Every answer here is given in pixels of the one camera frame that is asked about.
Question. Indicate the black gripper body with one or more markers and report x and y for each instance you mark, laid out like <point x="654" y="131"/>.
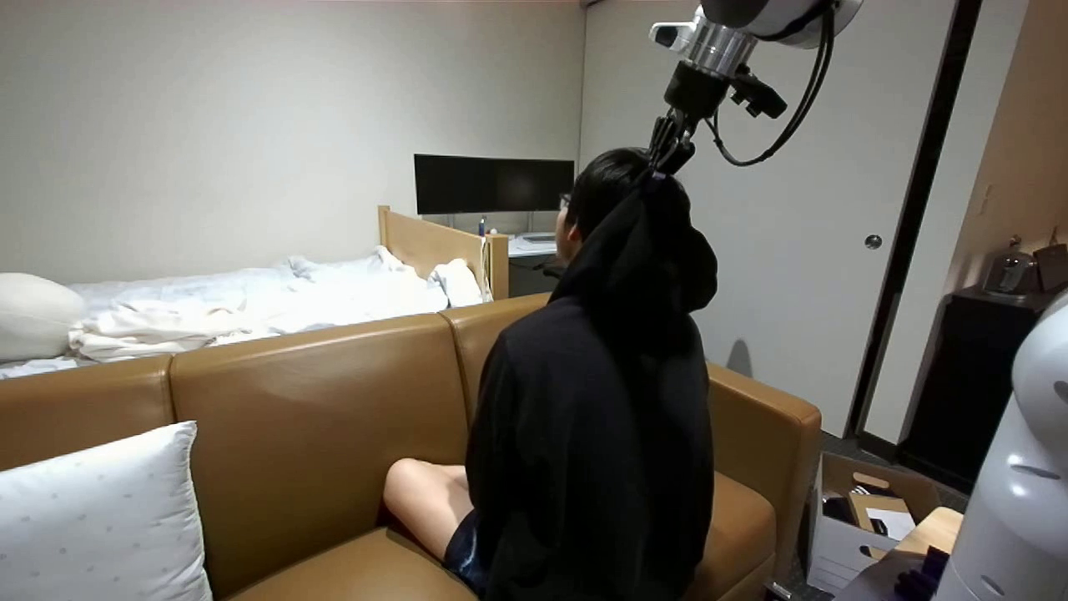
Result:
<point x="693" y="100"/>

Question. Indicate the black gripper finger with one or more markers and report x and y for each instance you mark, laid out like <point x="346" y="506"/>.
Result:
<point x="660" y="142"/>
<point x="680" y="155"/>

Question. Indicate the black hoodie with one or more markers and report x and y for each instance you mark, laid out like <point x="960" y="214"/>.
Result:
<point x="611" y="411"/>

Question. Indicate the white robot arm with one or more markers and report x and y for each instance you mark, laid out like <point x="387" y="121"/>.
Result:
<point x="1014" y="542"/>

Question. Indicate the white door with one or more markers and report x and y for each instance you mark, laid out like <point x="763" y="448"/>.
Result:
<point x="802" y="209"/>

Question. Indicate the white desk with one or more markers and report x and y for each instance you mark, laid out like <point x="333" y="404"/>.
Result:
<point x="531" y="244"/>

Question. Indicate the black computer monitor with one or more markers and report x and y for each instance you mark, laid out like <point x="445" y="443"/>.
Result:
<point x="477" y="184"/>

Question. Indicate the black vertical pole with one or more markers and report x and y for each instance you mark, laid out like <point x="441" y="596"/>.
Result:
<point x="915" y="202"/>

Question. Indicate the seated person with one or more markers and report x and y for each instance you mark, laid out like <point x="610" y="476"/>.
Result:
<point x="589" y="202"/>

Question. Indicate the dark side cabinet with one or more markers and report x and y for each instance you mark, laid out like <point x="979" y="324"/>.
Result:
<point x="967" y="387"/>

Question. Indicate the cardboard box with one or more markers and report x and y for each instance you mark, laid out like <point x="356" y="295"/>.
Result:
<point x="858" y="514"/>

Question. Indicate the tan leather sofa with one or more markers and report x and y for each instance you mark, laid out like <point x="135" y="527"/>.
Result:
<point x="295" y="436"/>

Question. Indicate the white bed blanket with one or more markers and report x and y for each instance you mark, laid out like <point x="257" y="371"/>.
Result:
<point x="168" y="317"/>

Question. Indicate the white bed pillows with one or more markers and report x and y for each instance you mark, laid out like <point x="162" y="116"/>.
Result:
<point x="35" y="317"/>

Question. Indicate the white square pillow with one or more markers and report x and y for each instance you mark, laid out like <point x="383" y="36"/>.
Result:
<point x="115" y="524"/>

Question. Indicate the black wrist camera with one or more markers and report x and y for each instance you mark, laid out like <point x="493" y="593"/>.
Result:
<point x="756" y="95"/>

